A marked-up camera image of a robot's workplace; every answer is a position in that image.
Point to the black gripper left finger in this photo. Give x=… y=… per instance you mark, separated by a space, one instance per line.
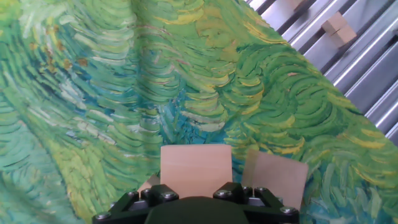
x=158 y=193

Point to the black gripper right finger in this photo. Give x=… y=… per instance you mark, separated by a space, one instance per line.
x=231 y=191

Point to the green blue painted cloth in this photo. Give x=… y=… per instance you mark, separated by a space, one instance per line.
x=93 y=93

